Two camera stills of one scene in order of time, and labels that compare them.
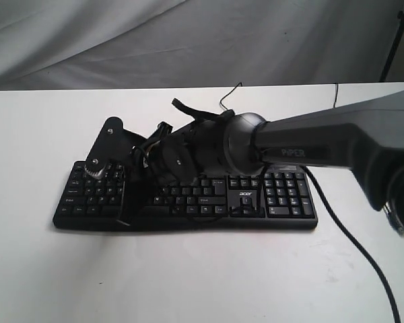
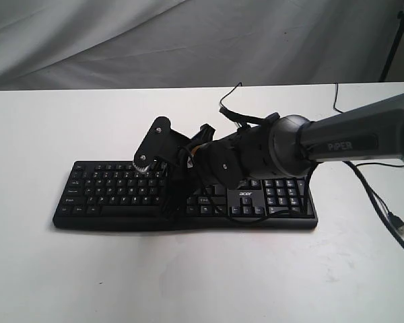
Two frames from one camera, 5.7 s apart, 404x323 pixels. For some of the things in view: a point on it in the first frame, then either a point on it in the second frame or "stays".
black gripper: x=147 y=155 to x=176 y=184
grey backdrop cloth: x=44 y=45 stays
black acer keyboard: x=281 y=197 stays
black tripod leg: x=402 y=17 stays
